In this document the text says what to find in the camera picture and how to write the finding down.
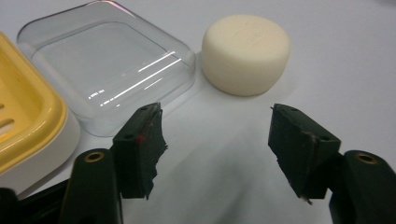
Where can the clear plastic soap dish lid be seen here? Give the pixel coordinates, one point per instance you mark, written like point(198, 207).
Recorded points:
point(106, 68)

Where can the round cream soap bar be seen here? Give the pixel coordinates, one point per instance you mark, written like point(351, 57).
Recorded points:
point(246, 53)

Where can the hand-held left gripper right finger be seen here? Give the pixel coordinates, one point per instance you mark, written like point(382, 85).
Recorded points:
point(311, 155)

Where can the yellow and white soap dish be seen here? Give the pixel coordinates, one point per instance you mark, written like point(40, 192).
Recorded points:
point(28, 118)

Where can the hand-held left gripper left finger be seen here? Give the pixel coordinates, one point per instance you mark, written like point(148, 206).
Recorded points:
point(130, 161)

